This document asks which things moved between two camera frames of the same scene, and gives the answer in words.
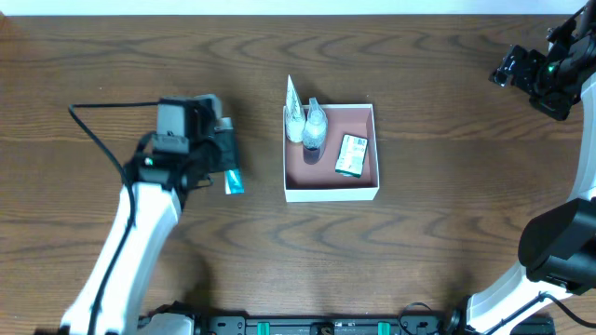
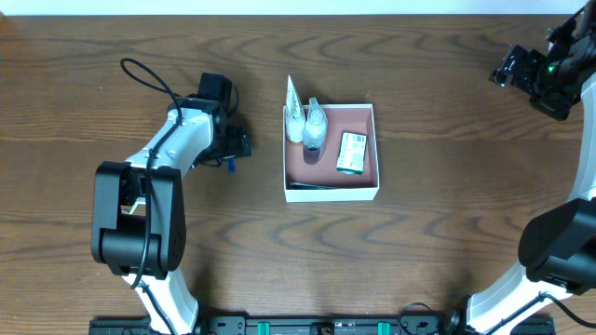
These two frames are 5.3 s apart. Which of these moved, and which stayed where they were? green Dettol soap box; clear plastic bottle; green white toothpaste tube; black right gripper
Moved: green white toothpaste tube
Stayed: green Dettol soap box; black right gripper; clear plastic bottle
